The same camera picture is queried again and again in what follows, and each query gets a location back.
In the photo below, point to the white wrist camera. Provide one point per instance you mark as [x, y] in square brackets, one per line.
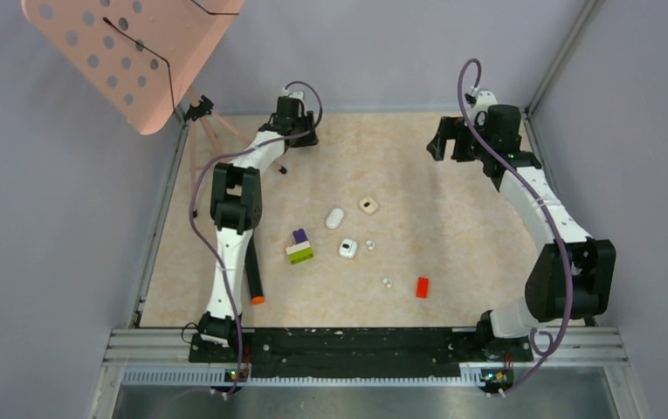
[479, 99]
[288, 92]

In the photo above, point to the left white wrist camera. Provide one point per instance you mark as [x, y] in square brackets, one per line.
[288, 92]

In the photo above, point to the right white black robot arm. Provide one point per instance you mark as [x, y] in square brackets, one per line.
[567, 253]

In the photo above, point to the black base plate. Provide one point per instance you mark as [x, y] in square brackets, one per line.
[362, 353]

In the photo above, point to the white earbud case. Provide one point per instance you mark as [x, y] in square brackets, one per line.
[334, 218]
[348, 248]

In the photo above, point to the red toy brick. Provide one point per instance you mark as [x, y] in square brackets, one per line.
[423, 286]

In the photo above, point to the beige earbud case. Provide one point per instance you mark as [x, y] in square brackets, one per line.
[368, 205]

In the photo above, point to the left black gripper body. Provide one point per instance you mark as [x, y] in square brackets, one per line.
[302, 123]

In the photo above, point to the pink perforated music stand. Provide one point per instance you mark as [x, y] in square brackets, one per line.
[143, 56]

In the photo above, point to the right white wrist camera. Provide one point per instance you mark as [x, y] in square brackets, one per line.
[479, 99]

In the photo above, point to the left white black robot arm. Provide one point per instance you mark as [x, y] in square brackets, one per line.
[236, 210]

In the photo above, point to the purple white green block stack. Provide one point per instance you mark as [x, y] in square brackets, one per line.
[301, 250]

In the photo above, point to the black marker orange cap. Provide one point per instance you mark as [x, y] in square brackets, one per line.
[253, 276]

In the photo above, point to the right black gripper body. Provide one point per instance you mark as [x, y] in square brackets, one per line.
[466, 148]

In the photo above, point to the aluminium frame rail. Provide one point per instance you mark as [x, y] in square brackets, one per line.
[160, 356]

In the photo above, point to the white closed earbud case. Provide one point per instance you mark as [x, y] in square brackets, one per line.
[334, 218]

